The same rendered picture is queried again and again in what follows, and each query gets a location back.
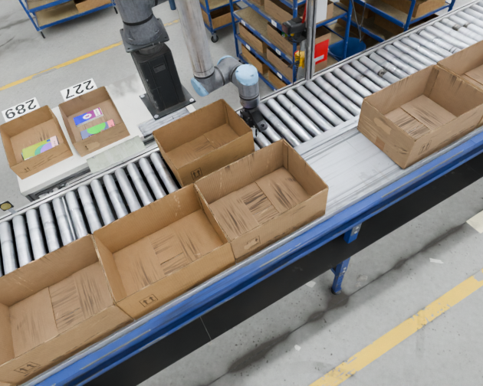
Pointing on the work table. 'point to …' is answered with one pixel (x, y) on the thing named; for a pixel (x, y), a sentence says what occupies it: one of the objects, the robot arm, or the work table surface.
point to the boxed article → (87, 116)
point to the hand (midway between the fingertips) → (255, 136)
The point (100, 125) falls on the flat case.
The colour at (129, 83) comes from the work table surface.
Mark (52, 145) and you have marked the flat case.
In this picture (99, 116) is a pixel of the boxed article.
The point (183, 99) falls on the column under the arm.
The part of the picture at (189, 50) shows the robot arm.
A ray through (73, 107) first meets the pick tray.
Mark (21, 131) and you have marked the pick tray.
